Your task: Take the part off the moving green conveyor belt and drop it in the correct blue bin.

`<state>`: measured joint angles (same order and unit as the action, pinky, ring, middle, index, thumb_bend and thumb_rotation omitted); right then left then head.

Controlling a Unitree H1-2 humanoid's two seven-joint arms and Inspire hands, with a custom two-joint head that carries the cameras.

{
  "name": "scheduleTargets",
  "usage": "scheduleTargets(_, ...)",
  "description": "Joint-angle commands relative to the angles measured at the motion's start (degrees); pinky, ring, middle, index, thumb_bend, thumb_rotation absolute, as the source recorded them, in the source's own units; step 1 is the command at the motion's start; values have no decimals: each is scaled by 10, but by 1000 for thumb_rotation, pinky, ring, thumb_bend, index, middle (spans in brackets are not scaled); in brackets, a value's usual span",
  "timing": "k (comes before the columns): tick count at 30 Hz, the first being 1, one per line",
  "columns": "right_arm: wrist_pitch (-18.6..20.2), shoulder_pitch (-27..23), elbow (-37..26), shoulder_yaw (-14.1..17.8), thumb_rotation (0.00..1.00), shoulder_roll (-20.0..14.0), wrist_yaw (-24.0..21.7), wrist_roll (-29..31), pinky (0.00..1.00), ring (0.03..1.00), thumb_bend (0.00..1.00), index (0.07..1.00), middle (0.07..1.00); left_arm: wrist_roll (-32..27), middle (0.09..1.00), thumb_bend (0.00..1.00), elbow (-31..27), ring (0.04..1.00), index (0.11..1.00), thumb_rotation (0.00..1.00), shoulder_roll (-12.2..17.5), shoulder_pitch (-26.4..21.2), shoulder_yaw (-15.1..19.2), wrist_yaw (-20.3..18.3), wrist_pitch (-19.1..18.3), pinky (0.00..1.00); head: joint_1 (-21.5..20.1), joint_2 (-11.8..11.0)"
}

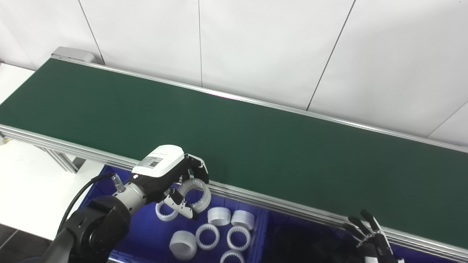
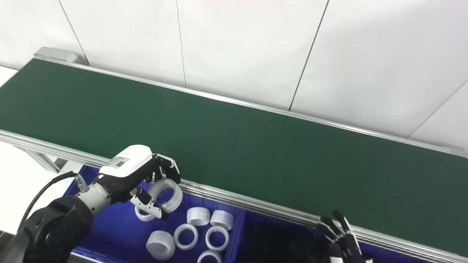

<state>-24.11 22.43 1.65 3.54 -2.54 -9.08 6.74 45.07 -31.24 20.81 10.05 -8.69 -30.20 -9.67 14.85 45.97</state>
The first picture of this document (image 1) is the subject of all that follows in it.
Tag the white and black left hand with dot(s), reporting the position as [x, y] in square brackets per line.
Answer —
[159, 162]

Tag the white and black right hand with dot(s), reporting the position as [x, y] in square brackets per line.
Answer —
[376, 248]

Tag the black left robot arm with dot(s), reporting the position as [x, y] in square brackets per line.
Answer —
[95, 226]

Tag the blue plastic bin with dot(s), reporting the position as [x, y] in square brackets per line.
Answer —
[146, 233]
[279, 224]

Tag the green conveyor belt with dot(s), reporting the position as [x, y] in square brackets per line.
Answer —
[256, 146]
[292, 211]

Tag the aluminium conveyor leg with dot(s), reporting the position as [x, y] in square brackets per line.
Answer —
[62, 160]

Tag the grey conveyor end box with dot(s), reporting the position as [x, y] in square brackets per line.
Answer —
[73, 54]

